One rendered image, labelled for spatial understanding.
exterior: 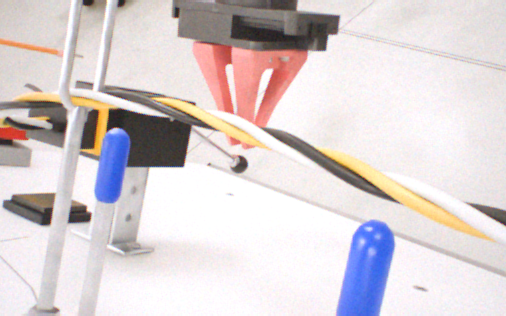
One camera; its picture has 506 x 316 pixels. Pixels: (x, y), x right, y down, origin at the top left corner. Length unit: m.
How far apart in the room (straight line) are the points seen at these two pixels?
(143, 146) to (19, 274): 0.09
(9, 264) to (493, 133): 1.77
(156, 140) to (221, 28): 0.10
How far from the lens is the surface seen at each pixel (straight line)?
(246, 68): 0.42
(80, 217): 0.42
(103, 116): 0.33
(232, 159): 0.45
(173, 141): 0.37
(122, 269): 0.34
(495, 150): 1.94
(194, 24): 0.44
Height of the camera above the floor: 1.29
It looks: 35 degrees down
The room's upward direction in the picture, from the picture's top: 30 degrees counter-clockwise
